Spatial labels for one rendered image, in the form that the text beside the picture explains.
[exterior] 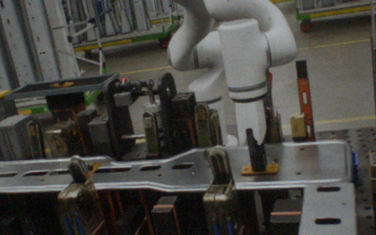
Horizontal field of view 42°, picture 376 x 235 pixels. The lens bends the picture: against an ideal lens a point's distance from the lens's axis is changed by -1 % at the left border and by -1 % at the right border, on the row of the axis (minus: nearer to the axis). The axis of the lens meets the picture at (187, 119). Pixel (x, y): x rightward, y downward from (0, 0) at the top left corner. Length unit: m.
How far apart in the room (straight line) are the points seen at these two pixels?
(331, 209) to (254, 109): 0.26
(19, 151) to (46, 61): 4.06
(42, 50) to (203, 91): 4.01
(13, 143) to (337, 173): 0.97
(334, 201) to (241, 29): 0.38
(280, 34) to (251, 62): 0.09
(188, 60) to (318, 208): 0.86
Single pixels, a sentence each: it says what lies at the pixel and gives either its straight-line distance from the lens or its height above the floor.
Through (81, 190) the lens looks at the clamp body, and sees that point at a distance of 1.15.
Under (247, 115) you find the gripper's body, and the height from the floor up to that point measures 1.16.
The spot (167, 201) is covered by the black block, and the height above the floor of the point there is 0.99.
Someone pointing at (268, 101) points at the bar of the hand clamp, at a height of 1.10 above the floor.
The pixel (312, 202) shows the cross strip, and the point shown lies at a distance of 1.00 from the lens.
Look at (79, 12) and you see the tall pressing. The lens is 9.36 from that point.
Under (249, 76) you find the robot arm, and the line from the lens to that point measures 1.03.
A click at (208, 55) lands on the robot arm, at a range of 1.70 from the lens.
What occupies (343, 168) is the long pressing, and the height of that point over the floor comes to 1.00.
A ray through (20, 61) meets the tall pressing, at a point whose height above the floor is 0.71.
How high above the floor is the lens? 1.50
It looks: 18 degrees down
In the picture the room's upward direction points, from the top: 11 degrees counter-clockwise
